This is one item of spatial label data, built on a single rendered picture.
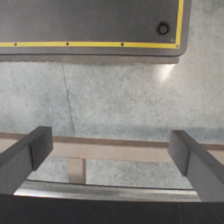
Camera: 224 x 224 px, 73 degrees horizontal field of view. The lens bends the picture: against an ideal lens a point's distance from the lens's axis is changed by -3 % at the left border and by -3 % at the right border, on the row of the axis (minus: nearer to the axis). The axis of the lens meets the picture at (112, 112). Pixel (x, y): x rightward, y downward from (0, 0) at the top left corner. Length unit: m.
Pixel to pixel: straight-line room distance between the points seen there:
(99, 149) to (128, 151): 0.10
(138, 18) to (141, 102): 0.45
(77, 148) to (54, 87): 0.40
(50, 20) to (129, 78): 0.45
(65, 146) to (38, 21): 0.40
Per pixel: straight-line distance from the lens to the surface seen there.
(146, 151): 0.58
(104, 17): 0.51
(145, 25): 0.51
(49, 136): 0.17
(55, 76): 0.86
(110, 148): 0.57
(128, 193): 0.58
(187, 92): 0.89
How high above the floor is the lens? 0.80
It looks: 76 degrees down
